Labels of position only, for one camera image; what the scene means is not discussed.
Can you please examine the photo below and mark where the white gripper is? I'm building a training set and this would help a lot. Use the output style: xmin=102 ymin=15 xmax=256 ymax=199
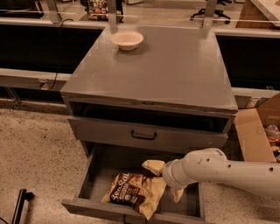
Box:
xmin=142 ymin=159 xmax=190 ymax=203

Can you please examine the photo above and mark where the brown sea salt chip bag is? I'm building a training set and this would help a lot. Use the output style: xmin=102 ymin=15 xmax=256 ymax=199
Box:
xmin=101 ymin=172 xmax=166 ymax=221

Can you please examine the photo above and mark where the grey top drawer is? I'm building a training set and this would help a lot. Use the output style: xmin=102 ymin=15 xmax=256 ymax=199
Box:
xmin=68 ymin=116 xmax=228 ymax=154

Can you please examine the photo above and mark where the open grey middle drawer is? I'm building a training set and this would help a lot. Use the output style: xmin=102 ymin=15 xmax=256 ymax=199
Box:
xmin=62 ymin=144 xmax=207 ymax=224

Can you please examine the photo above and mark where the grey drawer cabinet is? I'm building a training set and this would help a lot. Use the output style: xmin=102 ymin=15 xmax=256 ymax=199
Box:
xmin=59 ymin=24 xmax=239 ymax=176

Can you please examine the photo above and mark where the brown wooden counter background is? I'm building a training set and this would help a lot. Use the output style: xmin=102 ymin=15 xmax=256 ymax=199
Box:
xmin=235 ymin=0 xmax=279 ymax=30

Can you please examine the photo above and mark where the open cardboard box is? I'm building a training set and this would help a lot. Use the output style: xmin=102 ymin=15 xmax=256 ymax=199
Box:
xmin=234 ymin=94 xmax=280 ymax=163

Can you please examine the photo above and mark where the clear plastic bottle in box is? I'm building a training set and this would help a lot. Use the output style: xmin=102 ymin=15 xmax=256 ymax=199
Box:
xmin=264 ymin=124 xmax=280 ymax=145

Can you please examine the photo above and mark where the black stand bottom left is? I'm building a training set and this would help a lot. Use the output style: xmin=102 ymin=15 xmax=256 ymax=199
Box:
xmin=11 ymin=189 xmax=34 ymax=224

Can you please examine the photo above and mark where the white ceramic bowl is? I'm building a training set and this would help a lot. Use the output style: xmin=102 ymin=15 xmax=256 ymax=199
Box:
xmin=111 ymin=31 xmax=144 ymax=51

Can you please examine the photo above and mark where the black office chair base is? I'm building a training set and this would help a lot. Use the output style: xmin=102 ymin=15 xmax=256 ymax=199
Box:
xmin=190 ymin=8 xmax=232 ymax=25

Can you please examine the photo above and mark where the colourful snack package background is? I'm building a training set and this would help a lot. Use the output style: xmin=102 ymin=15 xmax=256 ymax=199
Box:
xmin=87 ymin=0 xmax=123 ymax=22

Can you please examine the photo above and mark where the black top drawer handle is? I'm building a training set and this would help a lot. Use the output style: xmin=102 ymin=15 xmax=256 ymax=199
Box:
xmin=130 ymin=130 xmax=157 ymax=141

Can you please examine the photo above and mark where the black cable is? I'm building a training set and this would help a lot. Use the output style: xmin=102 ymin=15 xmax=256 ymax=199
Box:
xmin=47 ymin=18 xmax=75 ymax=91

